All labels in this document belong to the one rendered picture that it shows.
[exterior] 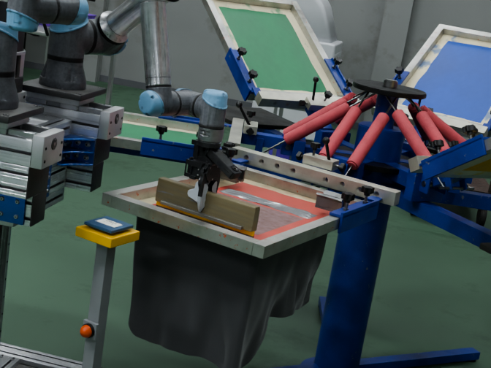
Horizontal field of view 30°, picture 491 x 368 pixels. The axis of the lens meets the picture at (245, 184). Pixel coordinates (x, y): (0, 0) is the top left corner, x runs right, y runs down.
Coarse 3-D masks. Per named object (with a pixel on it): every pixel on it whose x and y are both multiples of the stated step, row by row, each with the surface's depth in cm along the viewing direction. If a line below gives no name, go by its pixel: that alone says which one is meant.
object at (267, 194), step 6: (228, 186) 327; (234, 186) 328; (240, 186) 330; (246, 186) 331; (252, 186) 332; (246, 192) 323; (252, 192) 324; (258, 192) 326; (264, 192) 327; (270, 192) 328; (276, 192) 330; (234, 198) 313; (240, 198) 314; (264, 198) 319; (270, 198) 320; (276, 198) 321; (282, 198) 323; (258, 204) 309
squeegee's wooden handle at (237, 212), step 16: (160, 192) 284; (176, 192) 281; (208, 192) 276; (192, 208) 278; (208, 208) 275; (224, 208) 272; (240, 208) 269; (256, 208) 267; (240, 224) 270; (256, 224) 270
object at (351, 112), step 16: (352, 96) 393; (368, 96) 377; (320, 112) 390; (336, 112) 377; (352, 112) 370; (400, 112) 365; (416, 112) 394; (432, 112) 377; (288, 128) 392; (304, 128) 379; (320, 128) 379; (336, 128) 367; (400, 128) 362; (432, 128) 366; (448, 128) 378; (288, 144) 382; (336, 144) 360; (368, 144) 357; (416, 144) 355; (352, 160) 351
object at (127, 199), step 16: (256, 176) 340; (272, 176) 337; (112, 192) 283; (128, 192) 286; (144, 192) 294; (304, 192) 330; (320, 192) 327; (128, 208) 277; (144, 208) 274; (160, 208) 274; (176, 224) 268; (192, 224) 265; (208, 224) 266; (304, 224) 281; (320, 224) 284; (336, 224) 294; (208, 240) 263; (224, 240) 260; (240, 240) 257; (256, 240) 258; (272, 240) 260; (288, 240) 265; (304, 240) 275; (256, 256) 255
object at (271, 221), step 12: (288, 204) 315; (300, 204) 318; (312, 204) 320; (264, 216) 296; (276, 216) 298; (288, 216) 301; (324, 216) 308; (264, 228) 283; (276, 228) 285; (288, 228) 287
